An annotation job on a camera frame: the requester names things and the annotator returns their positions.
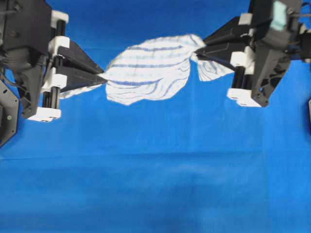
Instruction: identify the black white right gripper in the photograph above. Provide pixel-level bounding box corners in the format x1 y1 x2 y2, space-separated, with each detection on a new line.
194 0 303 107

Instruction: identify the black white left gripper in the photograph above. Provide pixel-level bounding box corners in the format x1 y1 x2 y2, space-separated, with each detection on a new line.
0 0 107 122

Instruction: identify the white blue striped towel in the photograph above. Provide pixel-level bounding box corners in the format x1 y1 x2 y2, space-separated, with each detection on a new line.
58 33 235 106

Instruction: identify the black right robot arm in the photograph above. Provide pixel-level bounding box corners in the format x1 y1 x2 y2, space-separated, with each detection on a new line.
196 0 311 107

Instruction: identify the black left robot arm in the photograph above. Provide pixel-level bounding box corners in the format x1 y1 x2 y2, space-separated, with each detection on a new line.
0 0 106 145

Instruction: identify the blue table cloth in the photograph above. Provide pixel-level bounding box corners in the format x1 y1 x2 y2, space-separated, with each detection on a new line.
0 0 311 233

